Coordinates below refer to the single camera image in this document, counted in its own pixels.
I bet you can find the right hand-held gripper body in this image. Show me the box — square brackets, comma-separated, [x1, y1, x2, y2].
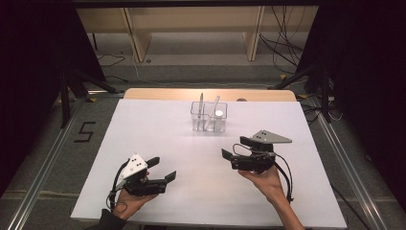
[230, 128, 293, 174]

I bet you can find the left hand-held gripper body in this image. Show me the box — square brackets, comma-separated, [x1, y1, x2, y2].
[118, 153, 168, 197]

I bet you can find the short white tube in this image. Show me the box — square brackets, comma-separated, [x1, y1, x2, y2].
[214, 109, 225, 132]

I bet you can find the clear plastic desk organizer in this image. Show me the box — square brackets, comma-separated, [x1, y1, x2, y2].
[190, 100, 229, 133]

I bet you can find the white pen with blue tip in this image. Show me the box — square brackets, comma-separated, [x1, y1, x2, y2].
[205, 95, 221, 130]

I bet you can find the person's left hand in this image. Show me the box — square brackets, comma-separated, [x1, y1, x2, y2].
[111, 188, 159, 220]

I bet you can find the person's right hand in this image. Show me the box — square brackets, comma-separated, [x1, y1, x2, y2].
[237, 164, 288, 205]

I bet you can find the white table cover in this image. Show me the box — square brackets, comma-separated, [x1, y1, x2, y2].
[70, 98, 348, 229]

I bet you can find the wooden table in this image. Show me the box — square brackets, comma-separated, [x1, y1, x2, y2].
[124, 88, 298, 103]

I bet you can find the black metal stand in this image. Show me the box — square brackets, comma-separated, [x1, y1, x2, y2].
[267, 62, 333, 125]
[59, 67, 122, 129]

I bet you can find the light wooden shelf unit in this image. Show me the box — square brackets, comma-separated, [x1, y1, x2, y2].
[76, 6, 320, 63]

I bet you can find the black curtain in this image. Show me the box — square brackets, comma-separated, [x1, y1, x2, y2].
[296, 0, 406, 210]
[0, 0, 107, 196]

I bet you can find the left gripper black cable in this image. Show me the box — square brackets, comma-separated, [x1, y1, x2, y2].
[106, 159, 130, 212]

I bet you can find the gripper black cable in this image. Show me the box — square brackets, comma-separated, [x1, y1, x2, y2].
[106, 159, 130, 212]
[232, 143, 295, 204]

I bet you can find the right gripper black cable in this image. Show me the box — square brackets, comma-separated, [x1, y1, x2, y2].
[232, 143, 295, 204]

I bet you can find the aluminium floor rail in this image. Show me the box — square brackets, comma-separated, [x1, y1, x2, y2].
[6, 98, 88, 230]
[306, 95, 390, 230]

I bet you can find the bundle of black cables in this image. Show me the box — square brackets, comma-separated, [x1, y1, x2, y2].
[259, 6, 308, 75]

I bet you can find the thin black floor cable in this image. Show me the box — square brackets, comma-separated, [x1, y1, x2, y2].
[329, 182, 362, 225]

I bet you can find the black floor cable loop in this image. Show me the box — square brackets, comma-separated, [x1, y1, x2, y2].
[96, 53, 126, 68]

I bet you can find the black overhead frame bar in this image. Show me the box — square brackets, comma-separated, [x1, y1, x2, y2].
[41, 0, 321, 9]

